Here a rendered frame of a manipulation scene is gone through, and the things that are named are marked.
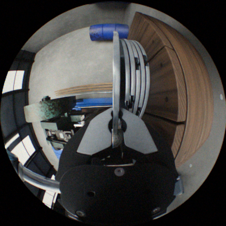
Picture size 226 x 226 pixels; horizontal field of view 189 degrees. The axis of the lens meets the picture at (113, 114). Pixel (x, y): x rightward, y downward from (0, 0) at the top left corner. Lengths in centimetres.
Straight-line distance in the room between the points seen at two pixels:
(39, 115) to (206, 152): 120
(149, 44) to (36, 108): 86
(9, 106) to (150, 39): 398
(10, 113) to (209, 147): 434
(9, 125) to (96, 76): 399
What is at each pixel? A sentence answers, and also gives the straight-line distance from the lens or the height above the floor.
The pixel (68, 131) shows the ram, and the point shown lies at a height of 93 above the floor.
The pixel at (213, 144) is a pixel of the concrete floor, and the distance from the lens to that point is 44.
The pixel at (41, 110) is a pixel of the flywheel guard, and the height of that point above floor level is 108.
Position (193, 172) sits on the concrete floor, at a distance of 53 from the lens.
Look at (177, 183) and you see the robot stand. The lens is 59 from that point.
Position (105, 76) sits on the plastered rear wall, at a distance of 201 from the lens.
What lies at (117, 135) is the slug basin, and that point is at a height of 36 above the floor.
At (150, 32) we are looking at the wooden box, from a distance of 15.
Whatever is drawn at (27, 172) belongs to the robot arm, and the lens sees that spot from 45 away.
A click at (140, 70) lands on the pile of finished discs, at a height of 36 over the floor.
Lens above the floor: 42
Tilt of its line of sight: 2 degrees down
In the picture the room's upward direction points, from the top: 92 degrees counter-clockwise
